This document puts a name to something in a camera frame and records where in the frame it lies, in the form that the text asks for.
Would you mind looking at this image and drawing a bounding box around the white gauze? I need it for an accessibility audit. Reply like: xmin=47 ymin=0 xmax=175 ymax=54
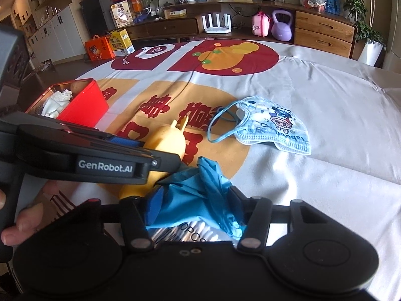
xmin=41 ymin=89 xmax=73 ymax=118

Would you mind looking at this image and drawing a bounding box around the yellow rubber toy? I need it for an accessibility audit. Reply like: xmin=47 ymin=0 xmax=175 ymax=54
xmin=119 ymin=116 xmax=189 ymax=200

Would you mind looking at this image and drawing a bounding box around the blue rubber glove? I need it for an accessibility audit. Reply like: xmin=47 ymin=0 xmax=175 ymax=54
xmin=145 ymin=156 xmax=244 ymax=240

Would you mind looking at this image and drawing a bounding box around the blue printed face mask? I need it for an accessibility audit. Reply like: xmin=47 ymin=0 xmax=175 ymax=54
xmin=206 ymin=95 xmax=312 ymax=156

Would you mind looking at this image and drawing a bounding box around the bag of cotton swabs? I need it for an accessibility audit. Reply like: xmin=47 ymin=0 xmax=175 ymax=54
xmin=149 ymin=221 xmax=233 ymax=245

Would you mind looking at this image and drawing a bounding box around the person's left hand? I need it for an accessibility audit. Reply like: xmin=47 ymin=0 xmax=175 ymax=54
xmin=1 ymin=181 xmax=59 ymax=246

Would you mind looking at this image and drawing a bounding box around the red metal tin box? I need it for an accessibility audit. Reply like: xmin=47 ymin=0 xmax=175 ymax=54
xmin=26 ymin=78 xmax=109 ymax=128

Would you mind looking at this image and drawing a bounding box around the orange gift bag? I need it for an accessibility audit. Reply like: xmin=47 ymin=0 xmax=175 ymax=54
xmin=84 ymin=35 xmax=115 ymax=61

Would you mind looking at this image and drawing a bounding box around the yellow carton box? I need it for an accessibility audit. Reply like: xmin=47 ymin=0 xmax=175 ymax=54
xmin=109 ymin=29 xmax=135 ymax=57

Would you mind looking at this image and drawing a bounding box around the cartoon printed snack box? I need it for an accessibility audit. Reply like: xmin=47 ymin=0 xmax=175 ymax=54
xmin=111 ymin=0 xmax=134 ymax=28

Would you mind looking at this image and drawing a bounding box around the black mini fridge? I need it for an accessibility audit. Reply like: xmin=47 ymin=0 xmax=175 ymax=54
xmin=79 ymin=0 xmax=116 ymax=37

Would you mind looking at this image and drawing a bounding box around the white wifi router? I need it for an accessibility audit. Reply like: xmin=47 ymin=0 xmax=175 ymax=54
xmin=201 ymin=13 xmax=232 ymax=35

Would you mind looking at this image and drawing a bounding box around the purple kettlebell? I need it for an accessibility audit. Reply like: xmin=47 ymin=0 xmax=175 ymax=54
xmin=271 ymin=10 xmax=293 ymax=41

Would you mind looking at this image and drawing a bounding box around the printed white red tablecloth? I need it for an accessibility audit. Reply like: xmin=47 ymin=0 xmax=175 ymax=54
xmin=15 ymin=39 xmax=401 ymax=301

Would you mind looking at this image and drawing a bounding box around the wooden TV cabinet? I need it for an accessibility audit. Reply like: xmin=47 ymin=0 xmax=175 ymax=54
xmin=126 ymin=0 xmax=357 ymax=58

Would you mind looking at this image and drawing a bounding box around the white plant pot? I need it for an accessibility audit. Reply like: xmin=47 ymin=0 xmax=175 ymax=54
xmin=358 ymin=42 xmax=384 ymax=67

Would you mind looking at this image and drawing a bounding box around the tall green potted tree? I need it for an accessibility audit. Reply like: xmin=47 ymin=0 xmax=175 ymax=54
xmin=343 ymin=0 xmax=386 ymax=50

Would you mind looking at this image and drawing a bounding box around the wooden wall shelf cabinet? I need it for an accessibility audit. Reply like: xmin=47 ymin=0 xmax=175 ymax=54
xmin=11 ymin=0 xmax=90 ymax=66

